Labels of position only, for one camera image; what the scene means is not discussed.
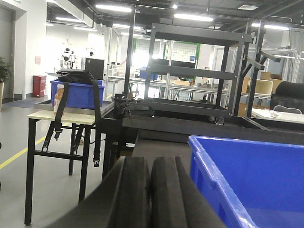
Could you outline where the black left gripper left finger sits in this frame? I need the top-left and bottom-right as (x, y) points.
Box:
(48, 156), (151, 228)

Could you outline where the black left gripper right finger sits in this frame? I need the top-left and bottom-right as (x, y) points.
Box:
(151, 157), (226, 228)

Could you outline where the blue plastic bin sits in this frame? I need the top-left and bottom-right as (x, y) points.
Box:
(188, 135), (304, 228)

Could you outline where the black conveyor belt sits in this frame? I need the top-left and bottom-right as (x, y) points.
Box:
(132, 126), (304, 170)

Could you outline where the blue bin on table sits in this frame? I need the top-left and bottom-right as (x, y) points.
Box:
(50, 79), (105, 109)

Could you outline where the beige top folding table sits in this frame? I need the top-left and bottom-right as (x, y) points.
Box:
(24, 110), (97, 226)

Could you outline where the steel tray on table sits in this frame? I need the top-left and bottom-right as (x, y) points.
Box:
(34, 100), (114, 117)

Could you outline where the black cabinet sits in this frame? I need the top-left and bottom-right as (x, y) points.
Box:
(85, 57), (105, 80)

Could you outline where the red fire cabinet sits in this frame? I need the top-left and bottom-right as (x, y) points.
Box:
(33, 76), (47, 97)

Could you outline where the white humanoid robot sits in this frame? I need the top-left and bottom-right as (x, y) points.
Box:
(61, 48), (76, 69)

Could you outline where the black sofa chair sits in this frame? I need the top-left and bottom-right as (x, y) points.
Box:
(270, 81), (304, 113)

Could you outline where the black metal shelf rack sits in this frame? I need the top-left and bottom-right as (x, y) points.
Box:
(144, 23), (253, 118)

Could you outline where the potted green plant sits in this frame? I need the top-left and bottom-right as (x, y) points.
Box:
(0, 57), (13, 109)

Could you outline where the black strap bag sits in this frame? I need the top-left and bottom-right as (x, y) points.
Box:
(42, 70), (101, 167)

